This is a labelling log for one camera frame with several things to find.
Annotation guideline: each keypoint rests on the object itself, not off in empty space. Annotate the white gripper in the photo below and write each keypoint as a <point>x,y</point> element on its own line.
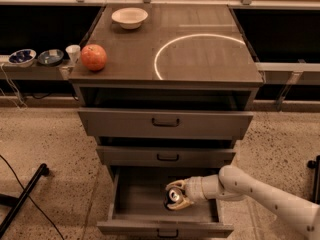
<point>194,188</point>

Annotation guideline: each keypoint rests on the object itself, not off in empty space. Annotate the dark pepsi can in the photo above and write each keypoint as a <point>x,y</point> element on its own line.
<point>173,194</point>

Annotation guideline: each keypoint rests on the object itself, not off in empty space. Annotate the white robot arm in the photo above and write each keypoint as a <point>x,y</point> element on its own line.
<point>231,183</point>

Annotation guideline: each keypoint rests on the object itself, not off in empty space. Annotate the grey bottom drawer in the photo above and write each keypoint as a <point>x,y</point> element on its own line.
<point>137,207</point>

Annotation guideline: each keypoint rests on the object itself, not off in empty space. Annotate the grey drawer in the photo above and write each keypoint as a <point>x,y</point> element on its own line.
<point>165,157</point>
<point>165,124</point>
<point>137,207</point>

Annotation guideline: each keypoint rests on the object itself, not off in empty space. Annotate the grey middle drawer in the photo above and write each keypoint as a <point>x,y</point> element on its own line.
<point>165,157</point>

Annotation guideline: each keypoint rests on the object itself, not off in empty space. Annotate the grey drawer cabinet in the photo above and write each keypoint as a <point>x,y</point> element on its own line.
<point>183,57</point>

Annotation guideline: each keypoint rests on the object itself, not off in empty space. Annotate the grey top drawer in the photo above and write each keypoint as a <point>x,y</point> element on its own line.
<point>165,124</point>

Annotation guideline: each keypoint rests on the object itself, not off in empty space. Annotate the black stand leg right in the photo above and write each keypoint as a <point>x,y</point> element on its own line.
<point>314,165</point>

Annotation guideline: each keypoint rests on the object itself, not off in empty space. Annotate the black stand leg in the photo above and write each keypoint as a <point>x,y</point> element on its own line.
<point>15,203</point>
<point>314,165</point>

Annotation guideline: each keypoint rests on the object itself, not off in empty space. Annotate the grey side shelf right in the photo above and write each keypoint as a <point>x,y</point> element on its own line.
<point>288,87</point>

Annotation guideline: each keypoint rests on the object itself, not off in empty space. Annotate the grey side shelf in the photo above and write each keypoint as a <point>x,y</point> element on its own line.
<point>35,71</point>
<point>288,87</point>

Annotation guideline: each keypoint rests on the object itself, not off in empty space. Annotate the red apple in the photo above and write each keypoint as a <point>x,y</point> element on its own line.
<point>93,57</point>

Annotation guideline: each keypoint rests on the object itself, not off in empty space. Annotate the black stand leg left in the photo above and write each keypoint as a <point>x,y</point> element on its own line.
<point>15,203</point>

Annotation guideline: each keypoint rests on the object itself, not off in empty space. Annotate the white paper cup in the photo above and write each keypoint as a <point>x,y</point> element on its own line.
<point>73,52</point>

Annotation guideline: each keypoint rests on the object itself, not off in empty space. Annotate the white bowl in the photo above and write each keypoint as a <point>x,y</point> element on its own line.
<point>129,18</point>

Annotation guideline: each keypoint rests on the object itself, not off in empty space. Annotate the grey blue bowl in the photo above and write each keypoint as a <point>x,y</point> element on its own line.
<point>51,57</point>

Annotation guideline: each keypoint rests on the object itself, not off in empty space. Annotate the blue patterned bowl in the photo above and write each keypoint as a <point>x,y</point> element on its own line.
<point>22,58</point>

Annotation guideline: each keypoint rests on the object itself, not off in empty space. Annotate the grey side shelf left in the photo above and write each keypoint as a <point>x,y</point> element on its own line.
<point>35,71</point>

